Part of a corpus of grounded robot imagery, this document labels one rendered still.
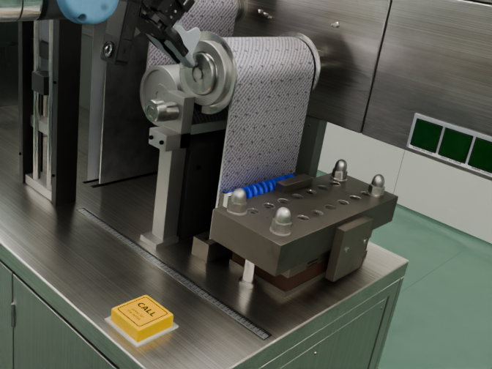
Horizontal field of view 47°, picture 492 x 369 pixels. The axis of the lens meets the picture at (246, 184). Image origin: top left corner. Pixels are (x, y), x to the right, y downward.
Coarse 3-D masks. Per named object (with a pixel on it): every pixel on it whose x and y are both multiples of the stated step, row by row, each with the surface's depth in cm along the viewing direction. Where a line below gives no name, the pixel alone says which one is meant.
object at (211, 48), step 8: (200, 48) 102; (208, 48) 100; (216, 48) 99; (216, 56) 100; (224, 56) 99; (216, 64) 100; (224, 64) 99; (224, 72) 99; (184, 80) 106; (224, 80) 99; (184, 88) 107; (216, 88) 101; (224, 88) 100; (200, 96) 104; (208, 96) 103; (216, 96) 101; (200, 104) 105; (208, 104) 103
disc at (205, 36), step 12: (204, 36) 102; (216, 36) 100; (228, 48) 99; (228, 60) 99; (180, 72) 108; (228, 72) 100; (228, 84) 100; (228, 96) 101; (204, 108) 105; (216, 108) 103
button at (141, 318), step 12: (132, 300) 92; (144, 300) 92; (120, 312) 88; (132, 312) 89; (144, 312) 89; (156, 312) 90; (168, 312) 90; (120, 324) 88; (132, 324) 86; (144, 324) 86; (156, 324) 88; (168, 324) 90; (132, 336) 86; (144, 336) 86
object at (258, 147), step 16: (272, 112) 112; (288, 112) 116; (304, 112) 120; (240, 128) 106; (256, 128) 110; (272, 128) 114; (288, 128) 118; (224, 144) 105; (240, 144) 108; (256, 144) 112; (272, 144) 116; (288, 144) 120; (224, 160) 106; (240, 160) 110; (256, 160) 114; (272, 160) 118; (288, 160) 122; (224, 176) 108; (240, 176) 112; (256, 176) 116; (272, 176) 120
